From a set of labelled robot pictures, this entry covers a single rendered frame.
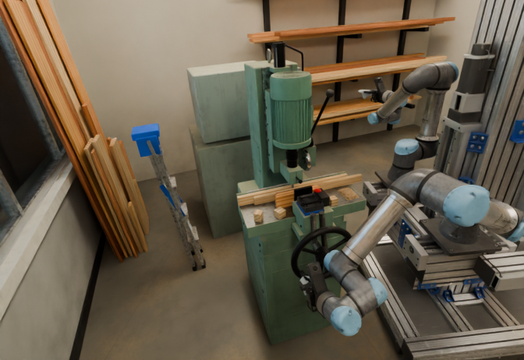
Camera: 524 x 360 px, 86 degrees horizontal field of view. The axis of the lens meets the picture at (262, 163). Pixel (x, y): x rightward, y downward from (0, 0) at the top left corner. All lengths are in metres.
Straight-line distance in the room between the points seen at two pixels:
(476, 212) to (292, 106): 0.70
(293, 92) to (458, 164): 0.85
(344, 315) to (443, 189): 0.46
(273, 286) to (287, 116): 0.88
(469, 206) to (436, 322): 1.11
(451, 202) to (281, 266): 0.86
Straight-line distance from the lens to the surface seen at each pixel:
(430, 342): 1.87
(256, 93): 1.41
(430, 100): 1.78
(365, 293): 0.98
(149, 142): 1.85
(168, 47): 3.48
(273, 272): 1.52
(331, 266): 1.05
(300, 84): 1.17
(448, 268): 1.58
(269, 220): 1.32
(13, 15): 2.21
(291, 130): 1.22
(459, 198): 0.96
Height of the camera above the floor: 1.71
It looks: 27 degrees down
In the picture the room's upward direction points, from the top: 4 degrees counter-clockwise
